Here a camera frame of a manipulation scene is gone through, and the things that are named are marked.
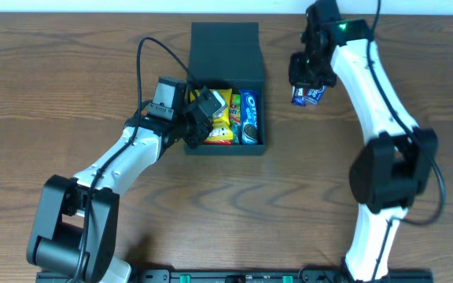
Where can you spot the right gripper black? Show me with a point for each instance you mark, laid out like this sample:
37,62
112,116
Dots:
310,79

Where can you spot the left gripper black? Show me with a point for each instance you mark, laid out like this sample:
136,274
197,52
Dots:
201,118

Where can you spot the small blue Eclipse pack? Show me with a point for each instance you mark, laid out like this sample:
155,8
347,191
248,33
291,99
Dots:
313,96

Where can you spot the yellow snack bag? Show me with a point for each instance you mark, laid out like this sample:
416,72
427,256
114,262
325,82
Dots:
221,126

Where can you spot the Cadbury Dairy Milk bar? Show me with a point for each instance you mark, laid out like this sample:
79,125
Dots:
298,97

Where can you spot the red snack bag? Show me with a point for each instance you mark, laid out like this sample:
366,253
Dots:
218,142

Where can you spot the Haribo worms gummy bag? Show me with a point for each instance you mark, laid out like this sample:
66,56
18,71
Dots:
235,118

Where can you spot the blue Oreo cookie pack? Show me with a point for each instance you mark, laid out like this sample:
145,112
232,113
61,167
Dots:
249,127

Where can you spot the dark green box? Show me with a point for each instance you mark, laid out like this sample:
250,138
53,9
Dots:
228,56

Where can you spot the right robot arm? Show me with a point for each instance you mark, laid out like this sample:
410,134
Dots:
394,164

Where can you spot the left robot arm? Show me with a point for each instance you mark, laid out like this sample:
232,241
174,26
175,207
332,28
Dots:
75,226

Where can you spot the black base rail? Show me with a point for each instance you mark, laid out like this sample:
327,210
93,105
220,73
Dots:
305,276

